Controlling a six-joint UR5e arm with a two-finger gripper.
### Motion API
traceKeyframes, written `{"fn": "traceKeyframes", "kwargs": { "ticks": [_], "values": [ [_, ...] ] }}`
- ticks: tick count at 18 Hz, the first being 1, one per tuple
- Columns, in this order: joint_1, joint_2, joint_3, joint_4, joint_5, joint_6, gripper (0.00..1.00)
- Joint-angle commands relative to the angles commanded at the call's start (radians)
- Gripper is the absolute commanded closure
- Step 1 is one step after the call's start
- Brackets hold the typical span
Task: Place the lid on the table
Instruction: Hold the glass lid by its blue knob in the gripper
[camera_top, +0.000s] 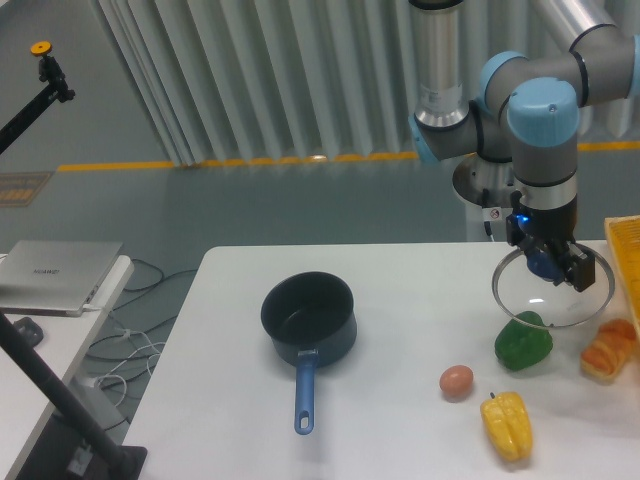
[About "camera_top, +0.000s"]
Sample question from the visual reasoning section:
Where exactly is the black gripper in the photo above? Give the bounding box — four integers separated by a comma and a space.
505, 190, 595, 292

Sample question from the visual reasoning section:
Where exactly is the glass lid blue knob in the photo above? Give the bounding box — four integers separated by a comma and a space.
491, 246, 616, 330

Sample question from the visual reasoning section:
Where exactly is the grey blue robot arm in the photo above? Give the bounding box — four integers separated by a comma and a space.
409, 1, 639, 291

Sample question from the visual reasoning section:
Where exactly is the yellow plastic basket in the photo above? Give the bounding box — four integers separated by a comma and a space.
604, 215, 639, 330

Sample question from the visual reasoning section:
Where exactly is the green bell pepper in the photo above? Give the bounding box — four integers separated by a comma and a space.
494, 311, 554, 371

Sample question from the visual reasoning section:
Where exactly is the orange croissant bread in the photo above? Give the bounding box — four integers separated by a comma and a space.
580, 318, 637, 382

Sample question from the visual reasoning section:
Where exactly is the brown egg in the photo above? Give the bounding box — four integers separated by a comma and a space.
439, 365, 474, 398

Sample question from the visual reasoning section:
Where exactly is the yellow bell pepper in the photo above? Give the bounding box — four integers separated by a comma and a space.
480, 392, 533, 462

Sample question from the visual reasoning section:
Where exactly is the dark blue saucepan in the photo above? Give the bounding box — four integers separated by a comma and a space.
261, 271, 357, 435

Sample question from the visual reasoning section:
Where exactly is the silver laptop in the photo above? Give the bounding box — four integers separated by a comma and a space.
1, 240, 123, 316

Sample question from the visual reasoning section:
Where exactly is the white side desk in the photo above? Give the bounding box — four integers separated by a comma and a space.
1, 255, 134, 479

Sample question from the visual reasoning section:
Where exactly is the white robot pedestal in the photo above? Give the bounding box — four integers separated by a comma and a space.
452, 154, 514, 242

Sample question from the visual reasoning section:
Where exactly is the black cable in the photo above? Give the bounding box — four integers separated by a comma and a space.
84, 257, 200, 381

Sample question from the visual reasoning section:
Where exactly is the white cable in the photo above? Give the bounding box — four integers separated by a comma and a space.
94, 309, 166, 416

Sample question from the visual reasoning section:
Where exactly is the black camera stand pole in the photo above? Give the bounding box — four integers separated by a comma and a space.
1, 313, 148, 479

